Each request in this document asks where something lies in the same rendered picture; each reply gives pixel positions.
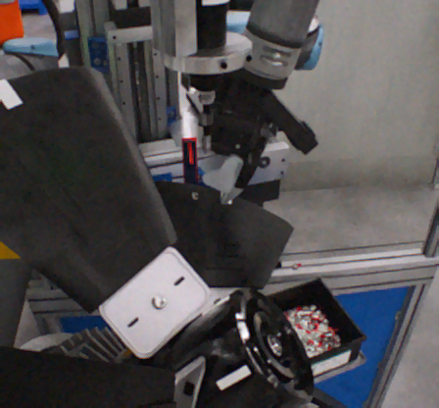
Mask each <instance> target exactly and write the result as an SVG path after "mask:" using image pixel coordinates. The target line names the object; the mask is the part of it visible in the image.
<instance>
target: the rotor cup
mask: <svg viewBox="0 0 439 408"><path fill-rule="evenodd" d="M228 296H229V298H228V299H227V300H226V301H224V302H223V303H221V304H220V305H219V306H218V307H216V308H215V309H213V310H212V311H210V312H209V313H207V314H206V315H204V316H203V317H202V314H203V312H204V311H203V312H202V313H200V314H199V315H197V316H196V317H194V318H193V319H191V320H190V321H189V322H188V323H187V324H186V325H185V326H184V327H182V328H181V329H180V330H178V331H177V332H176V333H175V334H174V335H173V336H172V337H171V338H170V339H169V340H168V341H167V342H166V343H165V344H164V346H162V347H161V348H159V349H158V350H157V351H156V352H155V353H154V354H153V355H152V356H151V357H149V358H144V359H143V360H142V361H140V360H139V358H138V357H137V356H136V355H135V354H133V352H132V351H131V350H130V349H129V348H127V349H126V351H125V354H124V356H123V359H122V364H128V365H136V366H144V367H152V368H159V369H165V370H170V371H173V370H175V369H176V368H178V367H180V366H182V364H183V363H185V362H186V361H187V360H189V359H190V358H191V357H193V356H194V355H195V354H198V353H200V352H202V353H203V354H204V355H203V357H204V358H205V370H204V374H203V378H202V381H201V384H200V388H199V391H198V394H197V395H198V398H197V402H196V405H195V408H304V407H305V406H306V405H307V404H308V403H309V402H310V401H311V400H312V398H313V397H314V385H315V378H314V372H313V368H312V366H311V363H310V360H309V354H308V353H307V351H306V348H305V346H304V344H303V342H302V340H301V338H300V337H299V336H298V335H297V333H296V331H295V330H294V327H293V325H292V324H291V322H290V321H289V319H287V317H286V316H285V315H284V314H283V312H282V311H281V310H280V309H279V308H278V307H277V305H276V304H275V303H274V302H273V301H271V300H270V299H269V298H268V297H267V296H266V295H264V294H263V293H261V292H259V291H258V290H255V289H253V288H249V287H244V288H241V289H238V290H235V291H234V292H232V293H231V294H229V295H228ZM268 334H273V335H274V336H275V337H276V338H277V339H278V340H279V343H280V346H281V350H282V351H281V354H280V355H276V354H275V353H274V352H273V351H272V350H271V348H270V346H269V344H268ZM245 366H247V368H248V369H249V370H250V372H251V374H250V375H248V376H246V377H245V378H243V379H241V380H239V381H238V382H234V383H232V384H230V385H229V386H227V387H225V388H224V389H220V387H219V385H218V384H217V382H219V381H220V380H222V379H224V378H225V377H227V376H229V375H230V374H232V373H234V372H235V371H237V370H240V369H242V368H244V367H245Z"/></svg>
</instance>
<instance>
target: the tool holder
mask: <svg viewBox="0 0 439 408"><path fill-rule="evenodd" d="M150 7H151V18H152V30H153V48H154V49H155V50H157V51H159V54H160V61H161V62H162V64H164V65H165V66H166V67H168V68H170V69H172V70H175V71H178V72H182V73H187V74H194V75H214V74H223V73H228V72H232V71H236V70H238V69H241V68H243V67H245V66H246V65H247V64H248V63H249V62H250V61H251V60H252V43H251V41H250V40H249V39H248V38H246V37H244V36H243V35H240V34H237V33H234V32H229V31H227V32H226V44H225V45H224V46H222V47H220V48H215V49H197V47H196V14H195V0H150Z"/></svg>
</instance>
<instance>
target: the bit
mask: <svg viewBox="0 0 439 408"><path fill-rule="evenodd" d="M200 123H201V124H202V125H203V132H204V155H206V156H208V155H211V124H212V123H213V111H212V110H211V107H210V104H203V110H202V111H201V112H200Z"/></svg>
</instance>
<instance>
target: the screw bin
mask: <svg viewBox="0 0 439 408"><path fill-rule="evenodd" d="M267 297H268V298H269V299H270V300H271V301H273V302H274V303H275V304H276V305H277V307H278V308H279V309H280V310H281V311H282V312H285V311H288V310H291V309H293V308H297V307H298V306H303V305H306V304H309V303H312V302H315V303H316V304H317V306H320V307H321V309H320V311H321V312H322V313H323V314H325V317H326V319H327V320H328V321H329V323H331V324H332V325H333V326H334V328H335V329H337V333H338V334H339V335H340V336H341V337H342V338H343V340H344V341H345V342H346V343H345V344H342V345H339V346H337V347H334V348H331V349H329V350H326V351H323V352H321V353H319V354H317V355H314V356H311V357H309V360H310V363H311V366H312V368H313V372H314V377H316V376H319V375H321V374H323V373H326V372H328V371H331V370H333V369H336V368H338V367H341V366H343V365H345V364H347V363H349V362H351V361H353V360H355V359H357V358H358V355H359V352H360V350H361V348H362V344H363V341H366V340H367V336H366V335H365V334H364V333H363V332H362V330H361V329H360V328H359V327H358V325H357V324H356V323H355V321H354V320H353V319H352V318H351V316H350V315H349V314H348V313H347V312H346V310H345V309H344V307H343V306H342V305H341V304H340V302H339V301H338V300H337V299H336V297H335V296H334V295H333V294H332V292H331V291H329V288H328V287H327V286H326V285H325V283H324V282H323V281H322V280H321V278H318V279H316V280H311V281H307V282H304V283H301V284H298V285H295V286H292V287H289V288H286V289H282V290H279V291H277V292H274V293H271V294H268V295H267Z"/></svg>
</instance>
